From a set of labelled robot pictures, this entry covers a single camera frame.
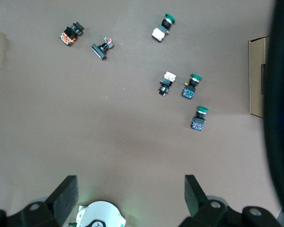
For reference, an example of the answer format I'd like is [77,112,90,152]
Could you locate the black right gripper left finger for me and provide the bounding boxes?
[0,175,79,227]

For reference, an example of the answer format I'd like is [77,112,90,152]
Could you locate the brown cardboard box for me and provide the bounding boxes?
[248,35,270,118]

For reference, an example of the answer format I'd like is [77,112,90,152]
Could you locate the black selector switch tan block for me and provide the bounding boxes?
[158,70,177,97]

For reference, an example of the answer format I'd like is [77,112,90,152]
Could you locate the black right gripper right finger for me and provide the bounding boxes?
[178,174,284,227]

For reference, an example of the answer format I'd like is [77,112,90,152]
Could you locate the black square pushbutton switch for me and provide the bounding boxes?
[91,37,115,61]

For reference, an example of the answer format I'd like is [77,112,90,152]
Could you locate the black selector switch orange block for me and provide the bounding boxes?
[59,22,84,46]

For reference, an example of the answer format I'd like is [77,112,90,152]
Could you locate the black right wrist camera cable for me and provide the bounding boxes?
[262,0,284,227]

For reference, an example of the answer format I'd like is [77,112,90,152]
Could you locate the green mushroom pushbutton switch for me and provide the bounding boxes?
[181,73,203,100]
[151,13,177,42]
[191,106,209,132]

